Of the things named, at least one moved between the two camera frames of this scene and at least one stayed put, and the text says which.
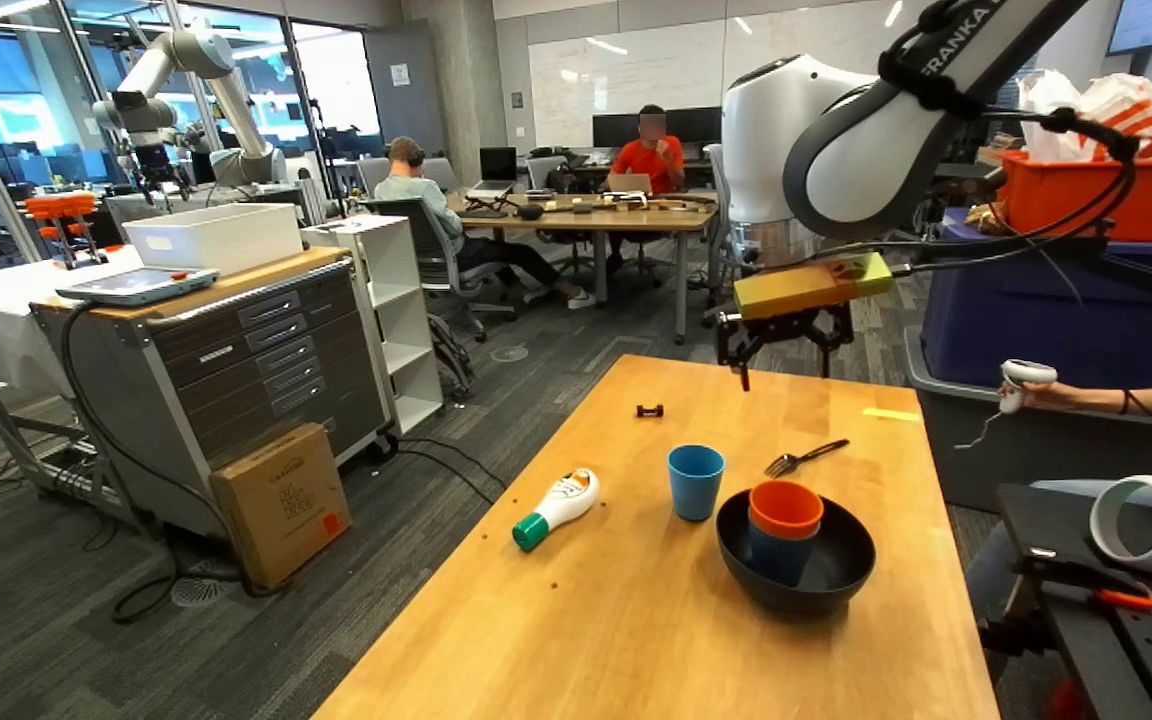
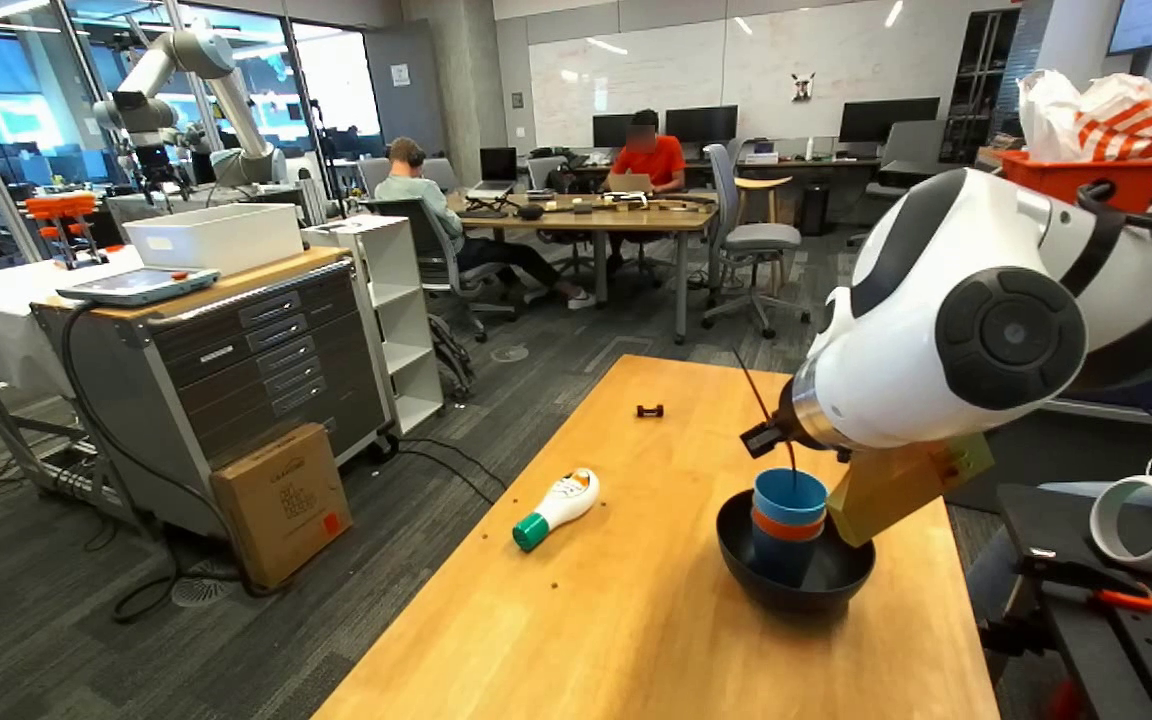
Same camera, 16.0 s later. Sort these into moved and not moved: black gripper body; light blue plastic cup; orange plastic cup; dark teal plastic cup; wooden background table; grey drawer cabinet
Moved: light blue plastic cup; black gripper body
Not moved: orange plastic cup; dark teal plastic cup; wooden background table; grey drawer cabinet
